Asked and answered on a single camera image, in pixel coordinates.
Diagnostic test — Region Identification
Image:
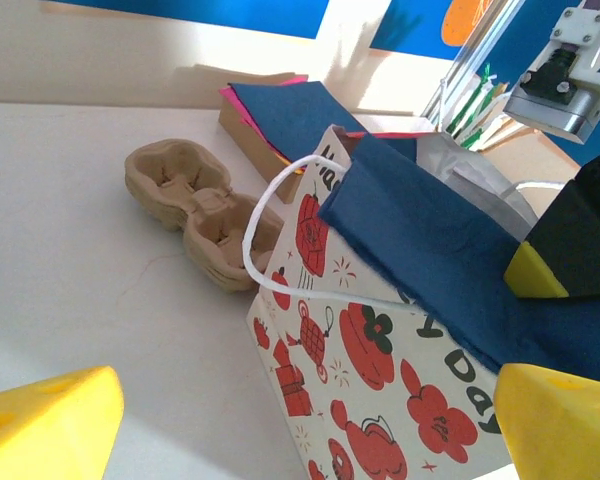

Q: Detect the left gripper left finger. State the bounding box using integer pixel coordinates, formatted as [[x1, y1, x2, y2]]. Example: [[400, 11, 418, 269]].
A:
[[0, 365, 126, 480]]

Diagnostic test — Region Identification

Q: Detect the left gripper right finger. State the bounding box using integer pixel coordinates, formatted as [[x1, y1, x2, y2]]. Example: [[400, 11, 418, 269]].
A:
[[497, 362, 600, 480]]

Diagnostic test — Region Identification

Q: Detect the navy paper napkin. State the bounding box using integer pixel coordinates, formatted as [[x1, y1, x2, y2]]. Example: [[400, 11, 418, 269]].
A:
[[318, 134, 600, 387]]

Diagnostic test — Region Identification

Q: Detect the red white paper gift bag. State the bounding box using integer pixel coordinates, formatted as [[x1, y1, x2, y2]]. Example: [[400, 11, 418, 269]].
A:
[[242, 124, 569, 480]]

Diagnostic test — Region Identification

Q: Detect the wooden stirrer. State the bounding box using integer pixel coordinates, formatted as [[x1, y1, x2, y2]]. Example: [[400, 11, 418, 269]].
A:
[[472, 117, 536, 151]]

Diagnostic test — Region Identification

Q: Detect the green paper wrapped straw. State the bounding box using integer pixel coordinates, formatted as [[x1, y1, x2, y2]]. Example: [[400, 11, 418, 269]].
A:
[[449, 62, 496, 134]]

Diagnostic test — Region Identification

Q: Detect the navy napkin stack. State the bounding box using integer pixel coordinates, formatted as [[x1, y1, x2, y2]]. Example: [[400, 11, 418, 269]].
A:
[[227, 79, 371, 161]]

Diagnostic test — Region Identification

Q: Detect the mustard brown napkin stack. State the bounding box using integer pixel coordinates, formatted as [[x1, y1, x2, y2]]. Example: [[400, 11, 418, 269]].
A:
[[218, 99, 302, 204]]

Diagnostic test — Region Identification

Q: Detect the pink paper napkin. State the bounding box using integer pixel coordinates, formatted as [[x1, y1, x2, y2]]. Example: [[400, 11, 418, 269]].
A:
[[218, 74, 439, 159]]

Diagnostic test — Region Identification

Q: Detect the aluminium frame post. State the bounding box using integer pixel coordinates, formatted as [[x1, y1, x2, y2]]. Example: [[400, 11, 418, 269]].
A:
[[422, 0, 526, 124]]

